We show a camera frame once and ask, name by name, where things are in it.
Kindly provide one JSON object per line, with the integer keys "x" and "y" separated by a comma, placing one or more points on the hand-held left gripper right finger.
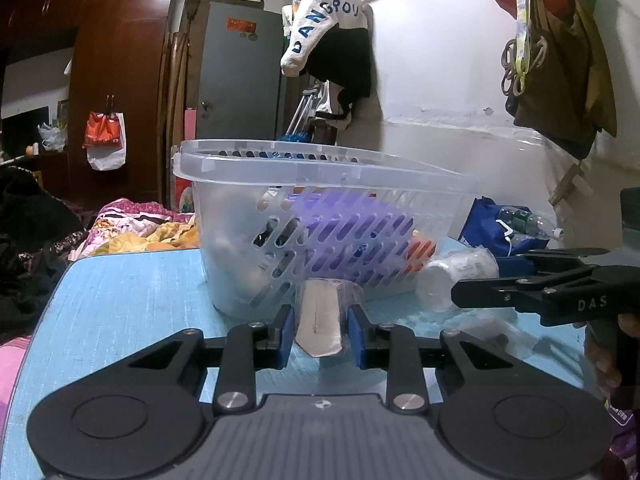
{"x": 356, "y": 336}

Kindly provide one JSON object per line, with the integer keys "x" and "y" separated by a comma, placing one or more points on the clear plastic bottle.
{"x": 530, "y": 222}

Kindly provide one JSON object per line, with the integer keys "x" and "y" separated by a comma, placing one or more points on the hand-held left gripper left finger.
{"x": 287, "y": 335}

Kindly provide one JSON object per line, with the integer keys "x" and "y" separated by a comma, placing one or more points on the black hanging garment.
{"x": 345, "y": 60}

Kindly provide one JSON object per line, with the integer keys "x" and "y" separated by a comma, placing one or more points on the person's right hand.
{"x": 602, "y": 360}

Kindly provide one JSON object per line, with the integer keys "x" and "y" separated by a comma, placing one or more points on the orange packet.
{"x": 422, "y": 252}

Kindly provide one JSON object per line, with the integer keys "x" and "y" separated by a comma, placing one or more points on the floral blanket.
{"x": 130, "y": 225}

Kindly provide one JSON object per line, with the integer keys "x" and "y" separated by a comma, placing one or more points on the small white plastic bag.
{"x": 52, "y": 137}

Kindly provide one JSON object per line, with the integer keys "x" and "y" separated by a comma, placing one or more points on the wooden planks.
{"x": 175, "y": 95}

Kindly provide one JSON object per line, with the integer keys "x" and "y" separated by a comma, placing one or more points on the pink paper sheet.
{"x": 190, "y": 124}

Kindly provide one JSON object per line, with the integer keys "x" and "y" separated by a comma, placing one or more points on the black television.
{"x": 22, "y": 132}

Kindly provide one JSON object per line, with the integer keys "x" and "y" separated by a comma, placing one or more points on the grey metal door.
{"x": 240, "y": 70}

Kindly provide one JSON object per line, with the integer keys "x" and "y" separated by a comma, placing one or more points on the purple printed bag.
{"x": 622, "y": 435}

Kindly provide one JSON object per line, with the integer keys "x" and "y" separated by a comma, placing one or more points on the white cloth with black trim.
{"x": 337, "y": 107}

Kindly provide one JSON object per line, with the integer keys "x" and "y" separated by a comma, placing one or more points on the white plastic lattice basket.
{"x": 240, "y": 240}

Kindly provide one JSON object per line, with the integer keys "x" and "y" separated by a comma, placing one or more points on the wooden wall bracket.
{"x": 567, "y": 185}

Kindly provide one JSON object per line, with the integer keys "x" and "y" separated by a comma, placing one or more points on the metal crutches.
{"x": 302, "y": 112}

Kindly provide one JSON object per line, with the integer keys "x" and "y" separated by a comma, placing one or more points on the dark clothes pile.
{"x": 30, "y": 240}

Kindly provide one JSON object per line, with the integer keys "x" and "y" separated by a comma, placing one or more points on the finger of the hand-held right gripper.
{"x": 550, "y": 256}
{"x": 500, "y": 294}

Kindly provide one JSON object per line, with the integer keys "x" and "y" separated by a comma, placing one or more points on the purple tissue pack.
{"x": 350, "y": 230}

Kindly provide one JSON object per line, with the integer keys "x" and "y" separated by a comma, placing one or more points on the blue shopping bag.
{"x": 480, "y": 225}

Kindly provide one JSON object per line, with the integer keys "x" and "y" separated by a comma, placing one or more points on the white lettered hoodie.
{"x": 320, "y": 2}

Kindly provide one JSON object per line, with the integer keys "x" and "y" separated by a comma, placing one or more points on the olive hanging cloth bag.
{"x": 560, "y": 70}

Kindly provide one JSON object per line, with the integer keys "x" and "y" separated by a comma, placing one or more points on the orange plastic bag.
{"x": 100, "y": 130}

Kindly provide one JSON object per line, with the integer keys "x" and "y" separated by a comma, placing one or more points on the dark red wooden wardrobe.
{"x": 120, "y": 50}

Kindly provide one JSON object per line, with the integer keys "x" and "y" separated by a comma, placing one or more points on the clear plastic jar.
{"x": 450, "y": 275}

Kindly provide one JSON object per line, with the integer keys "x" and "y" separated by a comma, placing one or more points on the small tissue packet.
{"x": 322, "y": 320}

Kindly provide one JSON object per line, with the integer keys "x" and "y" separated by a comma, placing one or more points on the pink striped bedsheet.
{"x": 10, "y": 385}

